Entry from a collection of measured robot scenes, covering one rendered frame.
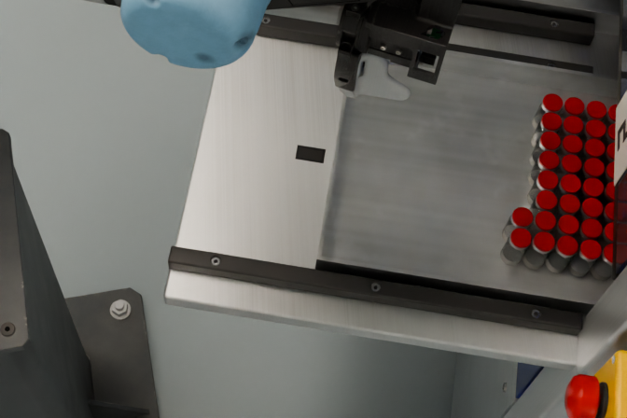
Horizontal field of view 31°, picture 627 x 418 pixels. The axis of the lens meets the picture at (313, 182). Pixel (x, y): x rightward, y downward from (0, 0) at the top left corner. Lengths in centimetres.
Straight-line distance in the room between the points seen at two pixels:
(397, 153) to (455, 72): 12
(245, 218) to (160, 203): 100
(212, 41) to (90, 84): 164
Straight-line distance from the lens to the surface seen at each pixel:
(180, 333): 200
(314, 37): 121
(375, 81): 90
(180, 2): 58
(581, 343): 110
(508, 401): 141
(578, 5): 130
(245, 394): 197
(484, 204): 114
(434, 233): 112
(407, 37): 81
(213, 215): 111
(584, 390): 95
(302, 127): 116
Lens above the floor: 189
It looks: 63 degrees down
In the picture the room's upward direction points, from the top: 8 degrees clockwise
